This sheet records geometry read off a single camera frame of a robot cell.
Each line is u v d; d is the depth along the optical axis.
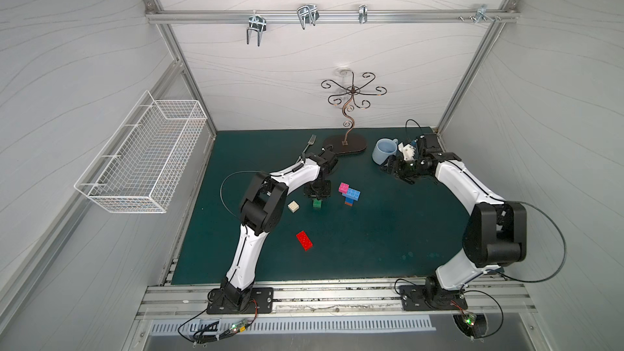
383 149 1.05
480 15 0.77
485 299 0.67
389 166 0.80
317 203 0.93
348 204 0.95
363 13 0.79
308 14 0.76
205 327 0.72
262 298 0.74
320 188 0.85
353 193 0.91
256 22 0.78
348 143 1.15
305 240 0.84
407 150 0.84
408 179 0.82
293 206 0.93
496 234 0.46
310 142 1.15
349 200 0.92
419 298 0.73
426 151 0.71
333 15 0.80
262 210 0.55
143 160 0.69
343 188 0.90
